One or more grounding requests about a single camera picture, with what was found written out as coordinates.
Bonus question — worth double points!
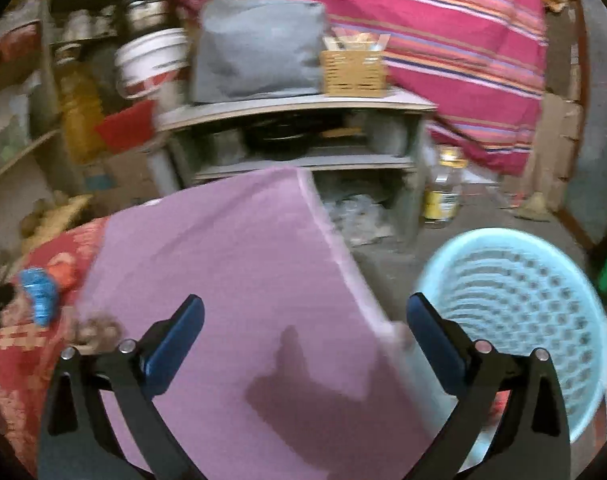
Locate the group of white jars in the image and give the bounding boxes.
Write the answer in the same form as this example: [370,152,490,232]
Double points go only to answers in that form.
[63,7,116,43]

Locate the red floral tablecloth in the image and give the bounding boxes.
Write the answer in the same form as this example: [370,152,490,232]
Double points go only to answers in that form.
[0,217,114,476]

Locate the egg carton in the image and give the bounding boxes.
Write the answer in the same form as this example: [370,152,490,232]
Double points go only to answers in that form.
[26,192,94,256]

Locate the pile of clear plastic bags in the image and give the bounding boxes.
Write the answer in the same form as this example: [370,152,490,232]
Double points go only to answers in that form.
[323,195,399,246]

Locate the low white shelf unit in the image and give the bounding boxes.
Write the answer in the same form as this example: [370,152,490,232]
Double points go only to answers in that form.
[153,87,438,251]

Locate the brown paper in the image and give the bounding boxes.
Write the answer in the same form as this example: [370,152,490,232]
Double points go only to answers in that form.
[78,312,124,353]

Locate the white plastic bucket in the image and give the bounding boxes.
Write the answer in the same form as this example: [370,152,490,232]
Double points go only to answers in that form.
[114,27,190,101]

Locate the glass jar with yellow label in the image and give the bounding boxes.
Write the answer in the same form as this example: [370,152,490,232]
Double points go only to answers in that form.
[423,146,465,228]

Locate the red plastic bowl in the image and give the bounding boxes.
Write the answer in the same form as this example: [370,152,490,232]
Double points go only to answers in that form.
[94,100,156,153]

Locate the wooden utensil holder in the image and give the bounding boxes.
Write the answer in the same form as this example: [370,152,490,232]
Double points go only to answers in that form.
[321,49,388,99]

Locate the brown cardboard box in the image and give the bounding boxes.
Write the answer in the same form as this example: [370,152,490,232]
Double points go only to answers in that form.
[83,152,159,206]

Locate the blue plastic bag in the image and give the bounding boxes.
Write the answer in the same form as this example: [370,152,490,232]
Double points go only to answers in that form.
[19,268,59,326]

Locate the purple towel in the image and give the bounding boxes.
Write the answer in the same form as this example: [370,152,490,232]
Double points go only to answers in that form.
[76,166,451,480]

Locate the tall wooden shelf rack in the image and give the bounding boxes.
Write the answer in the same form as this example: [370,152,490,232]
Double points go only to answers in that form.
[0,0,119,196]

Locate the small steel pot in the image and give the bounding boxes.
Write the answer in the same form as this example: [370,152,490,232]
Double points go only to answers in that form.
[203,127,244,166]

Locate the yellow oil bottle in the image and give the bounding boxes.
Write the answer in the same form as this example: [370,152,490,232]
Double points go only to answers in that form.
[53,45,109,163]

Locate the cardboard pieces on wall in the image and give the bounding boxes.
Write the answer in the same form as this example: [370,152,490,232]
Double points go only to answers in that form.
[528,90,584,211]

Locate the grey fabric cushion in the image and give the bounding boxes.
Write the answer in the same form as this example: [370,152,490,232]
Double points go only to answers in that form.
[189,0,329,106]

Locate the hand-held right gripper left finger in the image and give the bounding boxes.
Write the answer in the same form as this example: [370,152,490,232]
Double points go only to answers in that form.
[37,294,206,480]

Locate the grey metal pot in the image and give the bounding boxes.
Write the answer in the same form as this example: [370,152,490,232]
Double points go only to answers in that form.
[368,110,414,156]

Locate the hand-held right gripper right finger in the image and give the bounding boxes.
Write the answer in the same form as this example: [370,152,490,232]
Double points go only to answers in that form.
[407,292,571,480]

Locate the bundle of wooden utensils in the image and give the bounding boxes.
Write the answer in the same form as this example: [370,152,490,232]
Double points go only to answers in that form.
[326,30,391,53]

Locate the dark cooking pan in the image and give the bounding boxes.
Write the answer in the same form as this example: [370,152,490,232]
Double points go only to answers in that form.
[243,120,324,153]

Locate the red striped hanging cloth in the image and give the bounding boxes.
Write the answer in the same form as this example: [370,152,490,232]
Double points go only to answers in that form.
[166,0,549,176]

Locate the light blue plastic basket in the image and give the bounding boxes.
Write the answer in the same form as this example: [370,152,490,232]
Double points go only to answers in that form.
[416,227,607,466]

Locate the large steel pot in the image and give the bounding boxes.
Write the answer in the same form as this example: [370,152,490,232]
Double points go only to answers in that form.
[120,0,176,36]

